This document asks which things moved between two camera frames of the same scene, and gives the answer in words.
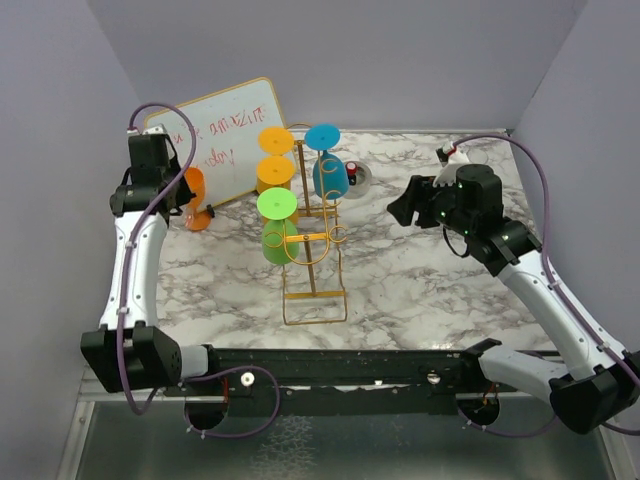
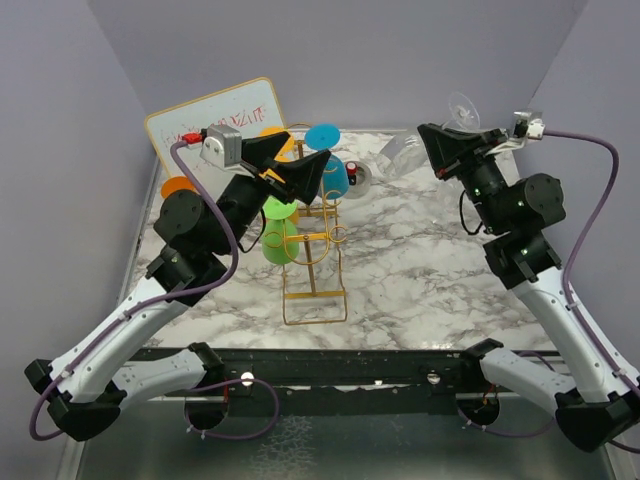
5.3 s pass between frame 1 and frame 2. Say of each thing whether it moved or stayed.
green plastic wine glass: stayed
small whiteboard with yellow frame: stayed
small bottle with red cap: stayed
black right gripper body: moved
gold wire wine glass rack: stayed
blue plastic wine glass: stayed
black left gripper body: moved
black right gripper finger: moved
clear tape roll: stayed
